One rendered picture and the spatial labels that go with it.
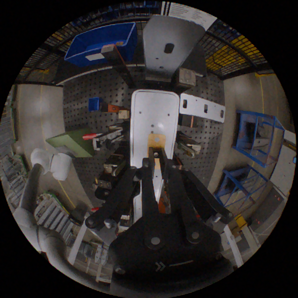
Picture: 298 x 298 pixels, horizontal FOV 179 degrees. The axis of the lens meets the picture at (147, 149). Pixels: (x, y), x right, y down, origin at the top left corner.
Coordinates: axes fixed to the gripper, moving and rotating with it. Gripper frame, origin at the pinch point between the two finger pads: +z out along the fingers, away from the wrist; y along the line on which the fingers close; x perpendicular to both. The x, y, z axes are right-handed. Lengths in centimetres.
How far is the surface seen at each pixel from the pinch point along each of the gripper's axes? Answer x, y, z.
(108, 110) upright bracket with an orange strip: 9.2, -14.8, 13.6
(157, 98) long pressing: 15.6, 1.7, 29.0
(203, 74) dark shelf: 32.4, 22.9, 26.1
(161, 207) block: -76, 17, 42
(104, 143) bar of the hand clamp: 0.3, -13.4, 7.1
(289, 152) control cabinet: 22, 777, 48
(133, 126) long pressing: 1.9, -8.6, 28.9
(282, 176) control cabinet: -123, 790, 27
